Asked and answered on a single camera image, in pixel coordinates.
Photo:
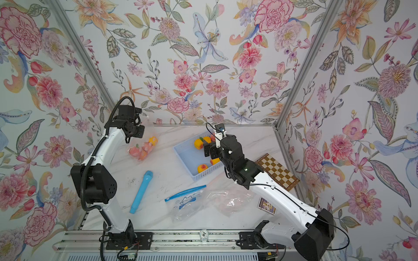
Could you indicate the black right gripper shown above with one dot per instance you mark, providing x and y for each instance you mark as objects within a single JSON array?
[{"x": 215, "y": 148}]

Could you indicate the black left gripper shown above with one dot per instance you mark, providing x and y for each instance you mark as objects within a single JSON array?
[{"x": 141, "y": 132}]

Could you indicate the clear pink-zipper zip bag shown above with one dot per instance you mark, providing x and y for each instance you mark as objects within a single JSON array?
[{"x": 143, "y": 143}]

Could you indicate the clear blue-zipper zip bag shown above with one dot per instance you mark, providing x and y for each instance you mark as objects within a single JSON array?
[{"x": 185, "y": 204}]

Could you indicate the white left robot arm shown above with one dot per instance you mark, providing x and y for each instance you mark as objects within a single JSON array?
[{"x": 95, "y": 185}]

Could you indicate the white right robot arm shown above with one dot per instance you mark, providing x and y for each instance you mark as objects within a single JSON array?
[{"x": 311, "y": 231}]

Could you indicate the yellow red peach rear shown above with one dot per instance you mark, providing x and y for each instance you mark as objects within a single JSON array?
[{"x": 214, "y": 161}]

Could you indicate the yellow red peach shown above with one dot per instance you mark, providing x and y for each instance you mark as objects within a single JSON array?
[
  {"x": 214, "y": 161},
  {"x": 201, "y": 168}
]

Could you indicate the yellow peach in basket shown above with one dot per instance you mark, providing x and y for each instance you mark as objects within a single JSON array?
[{"x": 199, "y": 144}]

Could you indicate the yellow red peach front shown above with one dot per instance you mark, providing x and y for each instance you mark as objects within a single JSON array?
[{"x": 201, "y": 168}]

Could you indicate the crumpled clear pink bag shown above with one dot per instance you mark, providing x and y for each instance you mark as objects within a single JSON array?
[{"x": 226, "y": 196}]

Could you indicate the light blue perforated basket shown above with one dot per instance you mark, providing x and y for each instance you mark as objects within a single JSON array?
[{"x": 191, "y": 158}]

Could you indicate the blue toy microphone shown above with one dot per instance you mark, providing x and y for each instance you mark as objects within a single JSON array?
[{"x": 141, "y": 191}]

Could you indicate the wooden chessboard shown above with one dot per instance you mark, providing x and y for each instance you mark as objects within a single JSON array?
[{"x": 278, "y": 172}]

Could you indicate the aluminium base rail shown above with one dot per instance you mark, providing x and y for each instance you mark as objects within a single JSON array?
[{"x": 174, "y": 245}]

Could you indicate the aluminium left corner post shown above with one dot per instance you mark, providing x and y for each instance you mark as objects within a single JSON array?
[{"x": 67, "y": 48}]

